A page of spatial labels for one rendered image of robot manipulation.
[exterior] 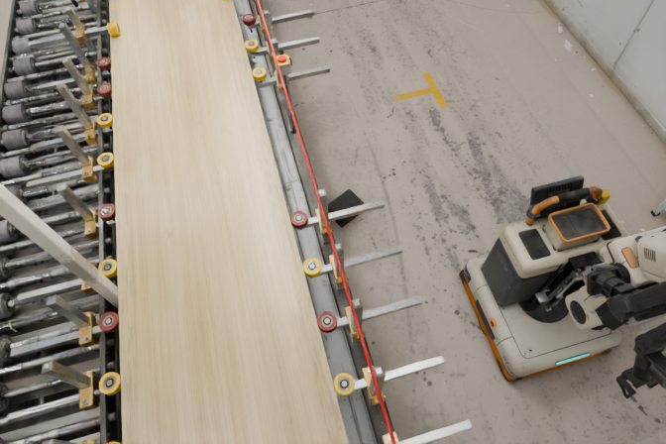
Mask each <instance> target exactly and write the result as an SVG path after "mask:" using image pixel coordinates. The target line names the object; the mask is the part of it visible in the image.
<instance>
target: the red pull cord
mask: <svg viewBox="0 0 666 444"><path fill-rule="evenodd" d="M257 2H258V6H259V9H260V12H261V16H262V19H263V22H264V25H265V29H266V32H267V35H268V38H269V42H270V45H271V48H272V51H273V55H274V58H275V61H276V65H277V70H278V73H279V77H280V80H281V83H282V86H283V90H284V93H285V96H286V99H287V103H288V106H289V109H290V113H291V116H292V119H293V122H294V126H295V129H296V132H297V135H298V139H299V142H300V144H301V147H302V151H303V154H304V157H305V160H306V164H307V167H308V170H309V174H310V177H311V180H312V183H313V187H314V190H315V193H316V196H317V200H318V203H319V206H320V209H321V213H322V216H323V219H324V223H325V226H326V229H327V232H328V236H329V239H330V242H331V245H332V249H333V252H334V255H335V258H336V262H337V265H338V268H339V272H340V275H341V278H342V281H343V284H344V287H345V290H346V293H347V297H348V300H349V303H350V306H351V310H352V313H353V316H354V319H355V323H356V326H357V329H358V333H359V336H360V339H361V342H362V346H363V349H364V352H365V355H366V359H367V362H368V365H369V368H370V372H371V375H372V378H373V382H374V385H375V388H376V391H377V395H378V398H379V401H380V404H381V408H382V411H383V414H384V417H385V421H386V424H387V427H388V433H389V436H390V439H391V443H392V444H396V443H395V440H394V437H393V433H392V430H391V427H390V424H389V418H388V415H387V412H386V408H385V405H384V402H383V399H382V396H381V392H380V389H379V386H378V383H377V379H376V376H375V373H374V370H373V367H372V363H371V360H370V357H369V354H368V350H367V347H366V344H365V341H364V338H363V334H362V331H361V328H360V325H359V321H358V318H357V315H356V312H355V309H354V305H353V302H352V299H351V296H350V292H349V289H348V286H347V284H346V281H345V277H344V274H343V271H342V268H341V264H340V261H339V258H338V255H337V252H336V248H335V245H334V242H333V239H332V235H331V232H330V229H329V226H328V223H327V219H326V216H325V213H324V210H323V206H322V203H321V200H320V197H319V193H318V190H317V187H316V184H315V181H314V177H313V174H312V171H311V168H310V164H309V161H308V158H307V155H306V152H305V148H304V146H303V143H302V140H301V136H300V133H299V130H298V127H297V124H296V120H295V117H294V114H293V111H292V107H291V104H290V101H289V98H288V95H287V91H286V88H285V85H284V82H283V78H282V75H281V72H280V69H279V66H278V60H277V57H276V54H275V50H274V47H273V44H272V41H271V38H270V34H269V31H268V28H267V25H266V21H265V18H264V15H263V12H262V9H261V5H260V2H259V0H257Z"/></svg>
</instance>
